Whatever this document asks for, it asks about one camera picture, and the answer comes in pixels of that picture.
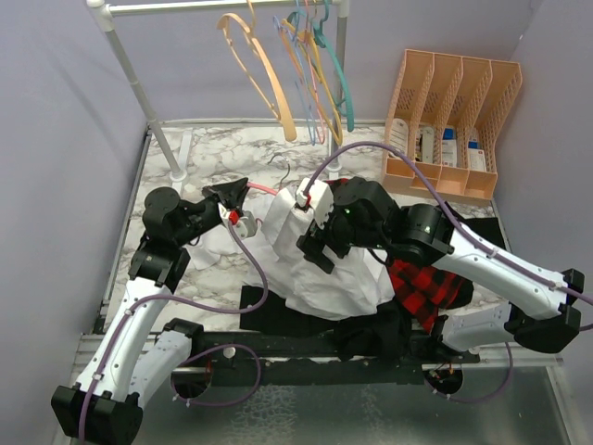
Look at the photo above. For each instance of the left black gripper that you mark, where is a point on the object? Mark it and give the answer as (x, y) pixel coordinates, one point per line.
(232, 193)

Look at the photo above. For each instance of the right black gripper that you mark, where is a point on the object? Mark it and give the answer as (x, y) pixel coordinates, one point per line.
(312, 243)

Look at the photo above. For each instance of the white shirt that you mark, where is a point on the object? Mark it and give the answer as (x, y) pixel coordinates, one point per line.
(357, 285)

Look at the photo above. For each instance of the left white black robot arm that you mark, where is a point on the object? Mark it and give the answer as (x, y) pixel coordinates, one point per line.
(106, 403)

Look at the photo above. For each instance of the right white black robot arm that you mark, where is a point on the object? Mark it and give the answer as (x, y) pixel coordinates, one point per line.
(537, 315)

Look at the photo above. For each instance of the cream orange hanger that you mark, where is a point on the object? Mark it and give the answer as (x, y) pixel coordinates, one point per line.
(276, 102)

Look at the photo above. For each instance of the red black plaid shirt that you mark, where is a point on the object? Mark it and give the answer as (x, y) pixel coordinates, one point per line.
(426, 287)

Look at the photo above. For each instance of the teal hanger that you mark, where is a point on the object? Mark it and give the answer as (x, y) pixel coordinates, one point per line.
(341, 95)

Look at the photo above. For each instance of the yellow hanger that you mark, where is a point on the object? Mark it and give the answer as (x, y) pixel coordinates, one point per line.
(330, 108)

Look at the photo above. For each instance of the black garment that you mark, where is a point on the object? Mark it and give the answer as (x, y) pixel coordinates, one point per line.
(384, 335)
(488, 229)

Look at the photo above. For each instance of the white remote in organizer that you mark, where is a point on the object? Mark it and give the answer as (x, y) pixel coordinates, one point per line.
(399, 135)

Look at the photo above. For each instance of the white blue red box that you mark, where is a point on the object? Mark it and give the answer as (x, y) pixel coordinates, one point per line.
(476, 155)

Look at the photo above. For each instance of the peach plastic file organizer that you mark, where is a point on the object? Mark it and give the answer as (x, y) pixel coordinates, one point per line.
(444, 90)

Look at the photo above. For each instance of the white metal clothes rack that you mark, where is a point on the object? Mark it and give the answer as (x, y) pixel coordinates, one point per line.
(170, 55)

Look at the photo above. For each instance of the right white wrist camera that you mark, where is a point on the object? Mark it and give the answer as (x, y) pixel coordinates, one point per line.
(319, 197)

